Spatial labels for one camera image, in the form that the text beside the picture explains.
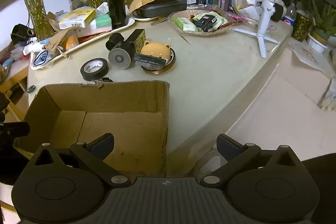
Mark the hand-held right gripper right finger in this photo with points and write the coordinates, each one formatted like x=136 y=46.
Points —
x=228 y=148

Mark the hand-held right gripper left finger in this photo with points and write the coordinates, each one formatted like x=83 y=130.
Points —
x=103 y=146

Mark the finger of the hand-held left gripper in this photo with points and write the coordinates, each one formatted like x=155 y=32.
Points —
x=15 y=128

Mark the brown cardboard box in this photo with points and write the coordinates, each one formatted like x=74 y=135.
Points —
x=118 y=134

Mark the black electrical tape roll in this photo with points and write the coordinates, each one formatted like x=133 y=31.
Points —
x=101 y=73

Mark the black cylinder with grey face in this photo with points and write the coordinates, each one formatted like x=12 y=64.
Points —
x=119 y=58

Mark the amber tape roll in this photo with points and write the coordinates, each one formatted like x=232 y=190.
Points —
x=157 y=71

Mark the dark rectangular block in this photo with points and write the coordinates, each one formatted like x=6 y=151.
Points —
x=149 y=60

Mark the yellow pig toy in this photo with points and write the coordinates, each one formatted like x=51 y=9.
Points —
x=153 y=50

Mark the white blue mask packet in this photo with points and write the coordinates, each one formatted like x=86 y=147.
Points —
x=42 y=58

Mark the white blue tube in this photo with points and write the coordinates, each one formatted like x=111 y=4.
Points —
x=34 y=47

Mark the black round object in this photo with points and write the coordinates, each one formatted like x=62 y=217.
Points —
x=21 y=33

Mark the orange round packet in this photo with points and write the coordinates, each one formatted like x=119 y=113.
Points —
x=71 y=42

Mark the red flat box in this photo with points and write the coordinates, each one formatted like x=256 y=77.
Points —
x=92 y=34

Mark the grey mottled slab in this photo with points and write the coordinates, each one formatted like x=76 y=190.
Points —
x=328 y=95

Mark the brown cardboard piece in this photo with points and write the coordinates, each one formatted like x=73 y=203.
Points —
x=52 y=20

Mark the clear glass dish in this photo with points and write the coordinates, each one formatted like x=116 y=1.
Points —
x=207 y=33

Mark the brown wooden pick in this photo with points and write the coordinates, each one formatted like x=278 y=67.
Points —
x=184 y=39

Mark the white tray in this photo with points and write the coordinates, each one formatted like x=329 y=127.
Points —
x=119 y=27

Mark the stained paper sheet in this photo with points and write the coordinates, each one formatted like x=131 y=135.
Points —
x=309 y=56

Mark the green tissue pack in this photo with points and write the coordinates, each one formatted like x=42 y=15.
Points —
x=101 y=23

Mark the yellow white carton box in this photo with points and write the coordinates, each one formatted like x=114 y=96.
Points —
x=76 y=18

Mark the light green packet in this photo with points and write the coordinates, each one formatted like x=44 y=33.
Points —
x=221 y=20

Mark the black packet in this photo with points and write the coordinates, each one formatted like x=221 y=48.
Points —
x=206 y=22

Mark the pink patterned strip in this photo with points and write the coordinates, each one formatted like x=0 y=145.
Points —
x=241 y=18

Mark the green wipes pack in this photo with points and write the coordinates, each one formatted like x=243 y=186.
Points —
x=185 y=24

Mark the white plate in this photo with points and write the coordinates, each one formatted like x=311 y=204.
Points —
x=144 y=19

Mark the green plant in white pot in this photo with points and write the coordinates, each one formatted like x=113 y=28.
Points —
x=316 y=44

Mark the white label packet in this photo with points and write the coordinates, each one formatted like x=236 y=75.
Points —
x=103 y=8

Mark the white gimbal tripod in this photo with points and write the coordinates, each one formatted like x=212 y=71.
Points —
x=265 y=14

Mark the gold patterned can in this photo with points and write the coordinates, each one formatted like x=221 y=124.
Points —
x=300 y=27

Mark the clear plastic soda bottle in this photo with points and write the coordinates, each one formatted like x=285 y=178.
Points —
x=290 y=20

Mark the white plastic bag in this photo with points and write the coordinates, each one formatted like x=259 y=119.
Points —
x=244 y=1

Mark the black zip case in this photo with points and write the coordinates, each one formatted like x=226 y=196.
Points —
x=162 y=7

